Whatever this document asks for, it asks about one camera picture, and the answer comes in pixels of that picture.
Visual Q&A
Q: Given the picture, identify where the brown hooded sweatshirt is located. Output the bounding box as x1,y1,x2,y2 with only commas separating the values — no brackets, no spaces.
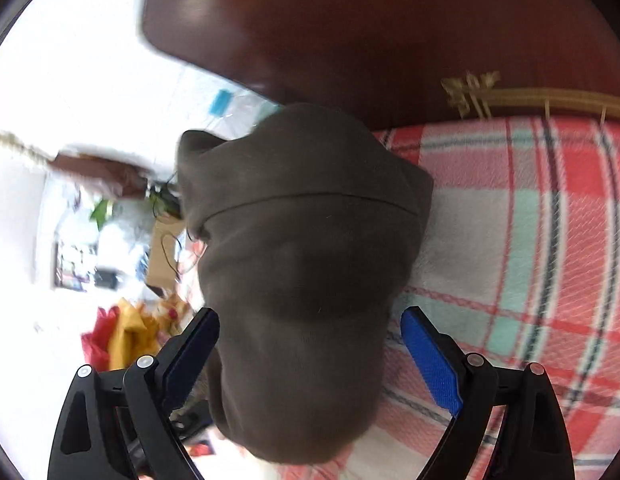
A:
176,102,435,463

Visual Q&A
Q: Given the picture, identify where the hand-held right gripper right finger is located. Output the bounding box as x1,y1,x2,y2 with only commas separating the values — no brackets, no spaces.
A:
400,305,575,480

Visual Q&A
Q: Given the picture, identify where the small cardboard box with cable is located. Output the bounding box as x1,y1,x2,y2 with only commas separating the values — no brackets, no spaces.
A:
146,212,191,296

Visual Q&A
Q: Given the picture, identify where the dark framed picture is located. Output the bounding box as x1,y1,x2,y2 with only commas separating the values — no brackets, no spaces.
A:
52,240,99,292

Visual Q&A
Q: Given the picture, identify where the brown wooden furniture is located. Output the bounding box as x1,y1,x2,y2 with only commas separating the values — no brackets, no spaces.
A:
50,152,152,197

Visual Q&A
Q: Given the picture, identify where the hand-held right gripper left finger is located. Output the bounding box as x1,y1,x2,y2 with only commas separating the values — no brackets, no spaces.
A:
47,306,221,480

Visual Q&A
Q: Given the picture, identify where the dark brown wooden headboard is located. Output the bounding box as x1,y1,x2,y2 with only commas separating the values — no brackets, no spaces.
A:
140,0,620,133

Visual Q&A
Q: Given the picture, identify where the green object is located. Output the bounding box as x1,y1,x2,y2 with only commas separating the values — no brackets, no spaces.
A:
90,199,114,229

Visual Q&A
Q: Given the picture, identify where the yellow bag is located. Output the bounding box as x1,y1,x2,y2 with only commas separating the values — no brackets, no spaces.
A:
107,297,191,371

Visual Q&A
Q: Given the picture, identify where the clear plastic water bottle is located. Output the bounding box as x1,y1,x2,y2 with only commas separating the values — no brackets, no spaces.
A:
205,87,281,132

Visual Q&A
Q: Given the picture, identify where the red bag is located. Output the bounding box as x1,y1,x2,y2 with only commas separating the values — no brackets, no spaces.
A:
80,307,122,371

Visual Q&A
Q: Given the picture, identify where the red plaid bed sheet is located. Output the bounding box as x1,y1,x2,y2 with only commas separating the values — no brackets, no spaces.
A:
275,115,620,480

